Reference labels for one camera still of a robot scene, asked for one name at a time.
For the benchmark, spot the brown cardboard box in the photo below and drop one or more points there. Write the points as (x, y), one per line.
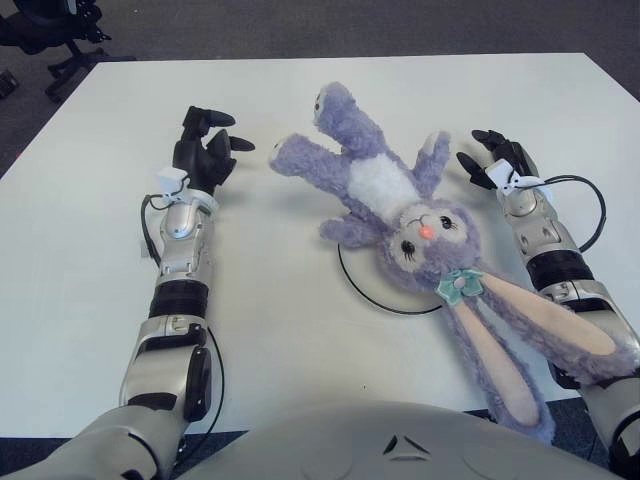
(7, 85)

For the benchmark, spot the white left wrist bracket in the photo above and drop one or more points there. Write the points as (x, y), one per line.
(172, 182)

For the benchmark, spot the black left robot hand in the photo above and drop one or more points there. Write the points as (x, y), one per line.
(205, 160)

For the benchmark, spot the grey robot torso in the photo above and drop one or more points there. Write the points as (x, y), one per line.
(390, 445)

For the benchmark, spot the black office chair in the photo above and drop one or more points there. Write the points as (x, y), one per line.
(50, 30)

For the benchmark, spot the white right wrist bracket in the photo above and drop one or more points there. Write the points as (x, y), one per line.
(502, 175)

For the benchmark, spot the purple plush bunny doll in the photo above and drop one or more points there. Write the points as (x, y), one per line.
(380, 190)

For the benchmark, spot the white plate black rim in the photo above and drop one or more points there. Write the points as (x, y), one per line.
(370, 290)

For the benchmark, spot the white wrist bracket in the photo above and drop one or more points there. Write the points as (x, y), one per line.
(502, 175)
(172, 182)

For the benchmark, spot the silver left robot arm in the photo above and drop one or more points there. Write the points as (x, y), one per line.
(175, 300)

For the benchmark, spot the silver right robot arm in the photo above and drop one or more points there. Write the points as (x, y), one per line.
(565, 270)

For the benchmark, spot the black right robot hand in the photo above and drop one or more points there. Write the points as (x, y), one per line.
(510, 150)

